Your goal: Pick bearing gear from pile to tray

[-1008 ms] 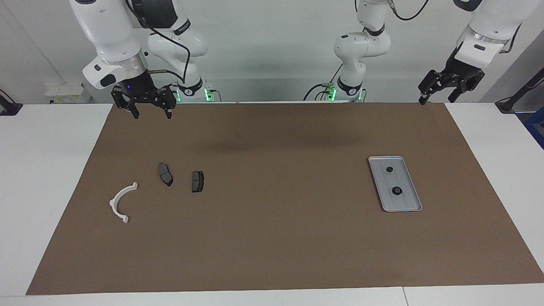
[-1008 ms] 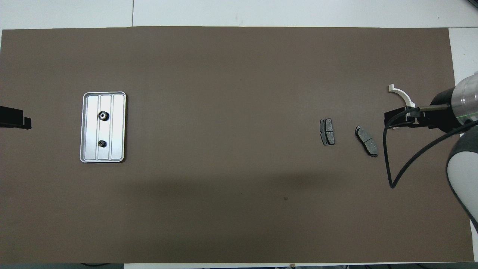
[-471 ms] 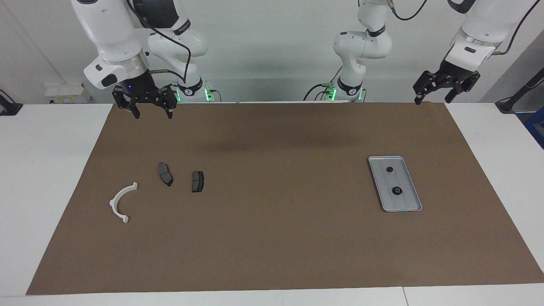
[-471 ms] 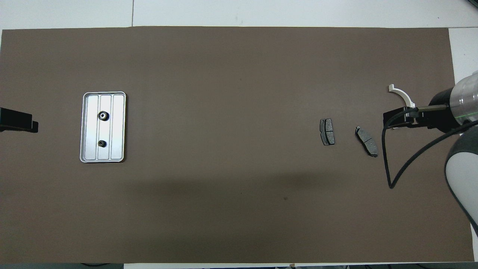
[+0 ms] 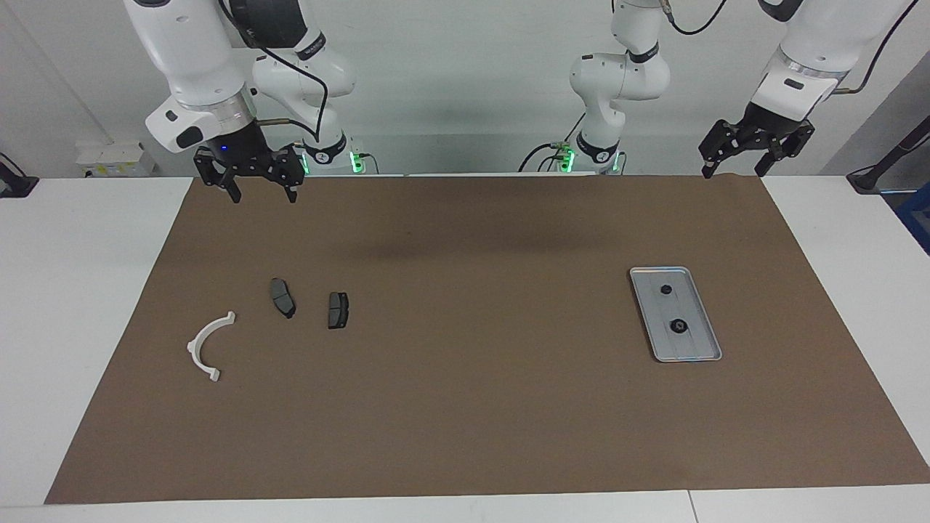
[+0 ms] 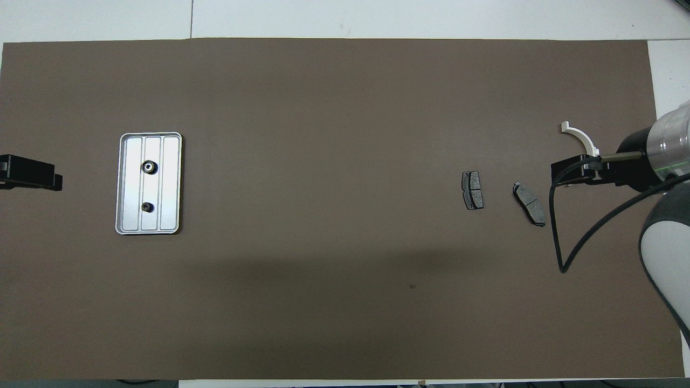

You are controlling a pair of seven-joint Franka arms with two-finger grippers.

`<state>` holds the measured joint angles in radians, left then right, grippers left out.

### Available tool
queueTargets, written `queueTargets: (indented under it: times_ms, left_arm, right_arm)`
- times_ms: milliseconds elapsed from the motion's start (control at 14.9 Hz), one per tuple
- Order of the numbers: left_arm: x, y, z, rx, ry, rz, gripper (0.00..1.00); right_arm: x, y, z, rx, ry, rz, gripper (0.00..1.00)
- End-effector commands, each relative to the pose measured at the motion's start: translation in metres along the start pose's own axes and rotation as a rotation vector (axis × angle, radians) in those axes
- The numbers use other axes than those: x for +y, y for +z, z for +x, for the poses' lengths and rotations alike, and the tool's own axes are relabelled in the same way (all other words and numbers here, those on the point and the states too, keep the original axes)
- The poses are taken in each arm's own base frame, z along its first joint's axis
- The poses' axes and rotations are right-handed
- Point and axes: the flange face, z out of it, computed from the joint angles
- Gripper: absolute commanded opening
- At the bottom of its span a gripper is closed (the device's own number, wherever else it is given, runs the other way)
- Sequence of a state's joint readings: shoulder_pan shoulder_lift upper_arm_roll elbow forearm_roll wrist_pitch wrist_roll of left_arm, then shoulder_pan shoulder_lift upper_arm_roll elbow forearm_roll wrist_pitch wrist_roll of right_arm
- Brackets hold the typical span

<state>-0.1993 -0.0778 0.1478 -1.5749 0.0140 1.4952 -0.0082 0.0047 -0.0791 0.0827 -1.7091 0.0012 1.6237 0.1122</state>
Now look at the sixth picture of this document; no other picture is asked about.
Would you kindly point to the white curved plastic bracket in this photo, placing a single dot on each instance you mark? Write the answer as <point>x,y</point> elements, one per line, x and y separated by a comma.
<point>585,140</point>

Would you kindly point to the small black bearing gear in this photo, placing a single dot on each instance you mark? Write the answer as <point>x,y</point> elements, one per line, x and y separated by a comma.
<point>146,207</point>

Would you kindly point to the brown table mat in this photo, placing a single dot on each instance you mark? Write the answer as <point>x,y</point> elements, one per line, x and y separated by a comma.
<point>323,161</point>

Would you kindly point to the silver metal tray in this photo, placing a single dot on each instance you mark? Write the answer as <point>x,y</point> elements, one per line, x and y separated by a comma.
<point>167,183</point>

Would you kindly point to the dark grey curved brake pad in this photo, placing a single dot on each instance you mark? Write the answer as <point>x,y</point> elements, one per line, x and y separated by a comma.
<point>529,203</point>

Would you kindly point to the dark grey rectangular brake pad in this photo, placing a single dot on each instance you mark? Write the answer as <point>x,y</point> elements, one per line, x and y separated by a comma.
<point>473,189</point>

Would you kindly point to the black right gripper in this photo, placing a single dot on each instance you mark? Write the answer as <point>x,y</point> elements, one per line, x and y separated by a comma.
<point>636,170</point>

